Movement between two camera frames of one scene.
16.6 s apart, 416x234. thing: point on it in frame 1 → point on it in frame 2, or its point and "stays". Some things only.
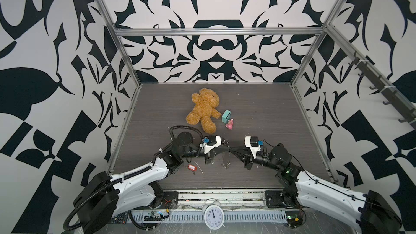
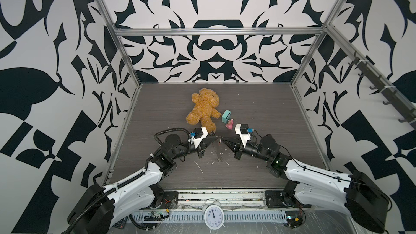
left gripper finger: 220,149 → 209,140
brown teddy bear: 206,101 stays
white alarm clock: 214,214 stays
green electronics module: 294,219 stays
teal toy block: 226,116 stays
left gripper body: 209,153 → 202,143
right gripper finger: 240,153 → 233,145
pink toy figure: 230,124 stays
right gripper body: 252,160 → 239,153
